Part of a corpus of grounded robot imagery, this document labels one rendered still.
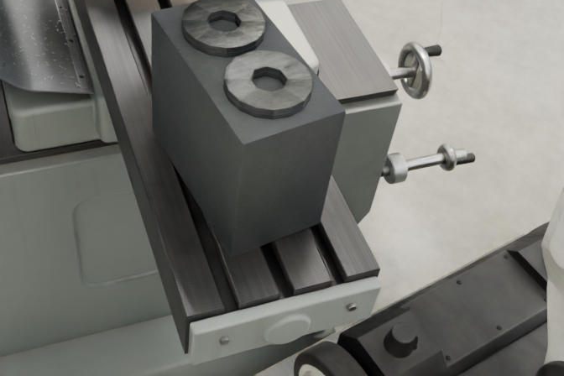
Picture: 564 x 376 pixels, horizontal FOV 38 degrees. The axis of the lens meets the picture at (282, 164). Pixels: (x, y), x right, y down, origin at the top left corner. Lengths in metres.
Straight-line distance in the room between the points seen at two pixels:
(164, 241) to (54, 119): 0.39
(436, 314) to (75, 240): 0.63
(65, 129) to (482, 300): 0.72
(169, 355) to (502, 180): 1.17
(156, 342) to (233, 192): 0.91
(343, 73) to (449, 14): 1.54
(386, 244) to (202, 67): 1.39
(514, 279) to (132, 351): 0.77
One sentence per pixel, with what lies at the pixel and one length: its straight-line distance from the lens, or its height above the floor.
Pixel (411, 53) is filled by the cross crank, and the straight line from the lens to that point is 1.66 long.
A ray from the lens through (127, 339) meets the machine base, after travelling 1.72.
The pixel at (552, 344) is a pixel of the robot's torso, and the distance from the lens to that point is 1.21.
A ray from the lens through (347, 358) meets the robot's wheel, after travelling 1.27.
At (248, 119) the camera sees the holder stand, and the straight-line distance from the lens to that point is 0.79.
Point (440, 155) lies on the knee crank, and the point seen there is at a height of 0.54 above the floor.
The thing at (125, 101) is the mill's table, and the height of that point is 0.94.
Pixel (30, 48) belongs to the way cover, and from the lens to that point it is 1.25.
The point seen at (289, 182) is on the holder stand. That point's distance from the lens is 0.85.
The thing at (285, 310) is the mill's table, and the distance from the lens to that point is 0.89.
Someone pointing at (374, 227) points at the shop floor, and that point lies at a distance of 2.20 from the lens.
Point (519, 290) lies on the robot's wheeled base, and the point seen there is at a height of 0.59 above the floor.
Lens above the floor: 1.69
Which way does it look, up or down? 47 degrees down
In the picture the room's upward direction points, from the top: 9 degrees clockwise
